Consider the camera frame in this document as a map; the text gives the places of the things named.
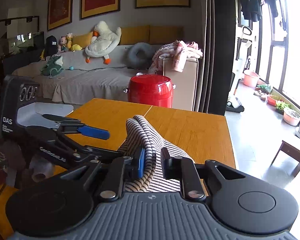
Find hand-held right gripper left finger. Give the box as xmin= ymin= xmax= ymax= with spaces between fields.
xmin=56 ymin=147 xmax=146 ymax=202

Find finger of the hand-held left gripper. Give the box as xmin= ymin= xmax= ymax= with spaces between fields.
xmin=76 ymin=145 xmax=123 ymax=163
xmin=42 ymin=114 xmax=110 ymax=141

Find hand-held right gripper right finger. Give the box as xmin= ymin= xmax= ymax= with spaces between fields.
xmin=161 ymin=147 xmax=251 ymax=202

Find grey striped sweater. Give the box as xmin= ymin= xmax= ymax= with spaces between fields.
xmin=117 ymin=115 xmax=207 ymax=193

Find pile of pink clothes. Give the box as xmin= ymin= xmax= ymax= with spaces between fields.
xmin=148 ymin=40 xmax=203 ymax=73

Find hanging dark clothes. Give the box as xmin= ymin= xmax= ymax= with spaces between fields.
xmin=236 ymin=0 xmax=278 ymax=22

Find grey covered sofa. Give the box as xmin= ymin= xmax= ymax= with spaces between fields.
xmin=11 ymin=25 xmax=199 ymax=112

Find green dinosaur plush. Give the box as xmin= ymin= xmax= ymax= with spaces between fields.
xmin=41 ymin=54 xmax=64 ymax=78

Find red round stool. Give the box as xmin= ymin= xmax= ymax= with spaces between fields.
xmin=124 ymin=74 xmax=177 ymax=108

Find glass fish tank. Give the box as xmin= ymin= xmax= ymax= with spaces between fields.
xmin=0 ymin=16 xmax=45 ymax=56

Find dark navy plush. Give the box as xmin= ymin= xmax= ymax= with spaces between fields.
xmin=44 ymin=35 xmax=58 ymax=57

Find pink plush doll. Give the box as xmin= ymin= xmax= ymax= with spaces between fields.
xmin=58 ymin=37 xmax=68 ymax=53

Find grey neck pillow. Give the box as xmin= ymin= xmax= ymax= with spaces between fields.
xmin=127 ymin=42 xmax=156 ymax=69

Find white goose plush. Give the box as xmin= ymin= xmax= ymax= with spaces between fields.
xmin=84 ymin=21 xmax=122 ymax=65

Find yellow sofa cushion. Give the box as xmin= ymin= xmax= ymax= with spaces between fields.
xmin=149 ymin=26 xmax=183 ymax=44
xmin=120 ymin=26 xmax=150 ymax=45
xmin=72 ymin=31 xmax=94 ymax=49

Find yellow green plush doll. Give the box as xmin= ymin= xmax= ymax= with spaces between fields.
xmin=66 ymin=33 xmax=74 ymax=51

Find white upright vacuum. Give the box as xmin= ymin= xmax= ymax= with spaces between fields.
xmin=226 ymin=26 xmax=252 ymax=112

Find pair of light shoes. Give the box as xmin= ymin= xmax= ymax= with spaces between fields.
xmin=254 ymin=90 xmax=268 ymax=101

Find beige curtain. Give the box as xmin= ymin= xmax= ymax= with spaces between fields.
xmin=199 ymin=0 xmax=217 ymax=113

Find pink plastic bucket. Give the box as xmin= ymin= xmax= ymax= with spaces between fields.
xmin=243 ymin=70 xmax=261 ymax=88

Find dark curtain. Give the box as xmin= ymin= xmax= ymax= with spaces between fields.
xmin=210 ymin=0 xmax=237 ymax=115

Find green cloth item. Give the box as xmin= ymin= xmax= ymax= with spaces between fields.
xmin=256 ymin=84 xmax=272 ymax=94

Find red plastic basin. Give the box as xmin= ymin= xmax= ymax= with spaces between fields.
xmin=267 ymin=94 xmax=281 ymax=107

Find small wooden stool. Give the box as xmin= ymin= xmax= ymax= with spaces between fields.
xmin=270 ymin=140 xmax=300 ymax=178

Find tray of green plants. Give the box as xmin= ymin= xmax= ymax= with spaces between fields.
xmin=275 ymin=101 xmax=291 ymax=114

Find pink basin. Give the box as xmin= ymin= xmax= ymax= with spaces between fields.
xmin=283 ymin=107 xmax=300 ymax=127

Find black window frame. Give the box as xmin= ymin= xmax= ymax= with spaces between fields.
xmin=252 ymin=0 xmax=300 ymax=110

